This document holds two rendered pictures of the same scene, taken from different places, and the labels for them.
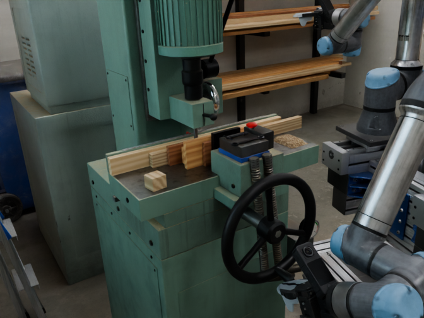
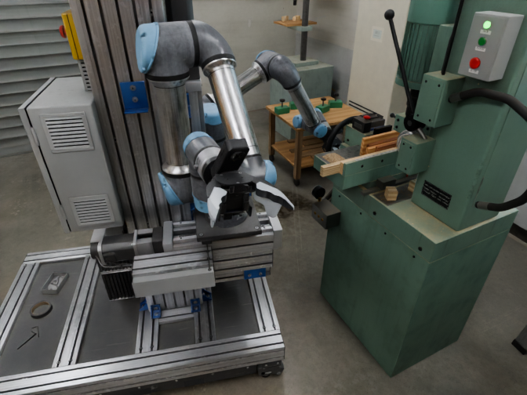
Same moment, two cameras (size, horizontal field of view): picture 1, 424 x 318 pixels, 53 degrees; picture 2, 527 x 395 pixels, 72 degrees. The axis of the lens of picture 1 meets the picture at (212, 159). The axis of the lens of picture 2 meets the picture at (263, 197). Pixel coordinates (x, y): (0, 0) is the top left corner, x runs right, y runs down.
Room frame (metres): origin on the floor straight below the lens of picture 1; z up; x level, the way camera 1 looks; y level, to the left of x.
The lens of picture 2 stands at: (2.63, -0.41, 1.60)
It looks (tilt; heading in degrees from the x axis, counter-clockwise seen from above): 33 degrees down; 186
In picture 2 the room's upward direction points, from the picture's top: straight up
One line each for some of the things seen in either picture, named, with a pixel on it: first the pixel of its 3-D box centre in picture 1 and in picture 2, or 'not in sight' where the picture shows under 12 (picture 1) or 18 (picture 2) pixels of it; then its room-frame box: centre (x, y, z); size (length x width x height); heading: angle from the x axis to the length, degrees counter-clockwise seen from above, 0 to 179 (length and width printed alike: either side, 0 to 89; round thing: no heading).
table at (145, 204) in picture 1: (228, 172); (376, 152); (1.11, -0.05, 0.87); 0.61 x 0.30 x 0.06; 122
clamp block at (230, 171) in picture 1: (247, 167); (366, 135); (1.03, -0.09, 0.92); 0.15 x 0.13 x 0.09; 122
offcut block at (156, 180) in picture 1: (155, 180); not in sight; (0.97, 0.14, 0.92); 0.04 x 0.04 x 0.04; 40
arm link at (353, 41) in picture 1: (349, 43); (213, 187); (1.86, -0.61, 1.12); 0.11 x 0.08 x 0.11; 121
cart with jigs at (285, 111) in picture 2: not in sight; (313, 133); (-0.35, -0.27, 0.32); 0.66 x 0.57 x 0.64; 120
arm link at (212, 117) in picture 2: not in sight; (211, 121); (1.09, -0.80, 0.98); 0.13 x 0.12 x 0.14; 34
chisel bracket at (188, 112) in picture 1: (191, 111); (412, 128); (1.19, 0.05, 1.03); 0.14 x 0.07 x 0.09; 32
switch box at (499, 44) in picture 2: not in sight; (488, 46); (1.52, 0.09, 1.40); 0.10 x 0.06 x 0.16; 32
